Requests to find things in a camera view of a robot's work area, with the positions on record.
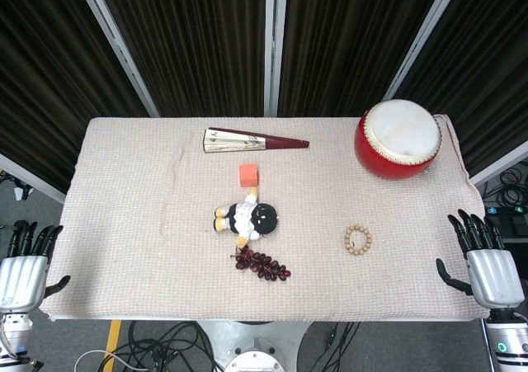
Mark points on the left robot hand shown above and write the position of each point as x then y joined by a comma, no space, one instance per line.
20,269

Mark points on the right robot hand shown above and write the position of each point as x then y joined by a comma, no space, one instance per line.
491,271

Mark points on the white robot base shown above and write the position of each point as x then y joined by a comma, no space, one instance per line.
252,347

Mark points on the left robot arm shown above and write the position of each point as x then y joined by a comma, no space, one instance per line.
12,335

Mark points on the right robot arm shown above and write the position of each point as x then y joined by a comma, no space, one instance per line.
504,339

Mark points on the beige woven tablecloth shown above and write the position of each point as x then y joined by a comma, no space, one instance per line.
165,244

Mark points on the red drum with white skin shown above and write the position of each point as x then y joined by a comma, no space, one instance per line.
402,137

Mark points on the dark red plastic grapes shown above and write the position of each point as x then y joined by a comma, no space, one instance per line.
260,262

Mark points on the black-headed plush doll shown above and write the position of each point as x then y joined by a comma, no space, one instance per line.
251,219

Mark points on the orange foam block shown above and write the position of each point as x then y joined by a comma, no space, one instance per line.
248,175

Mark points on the folded paper fan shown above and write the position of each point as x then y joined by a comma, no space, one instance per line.
239,141

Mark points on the dark folding screen panels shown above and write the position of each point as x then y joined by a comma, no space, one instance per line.
198,42

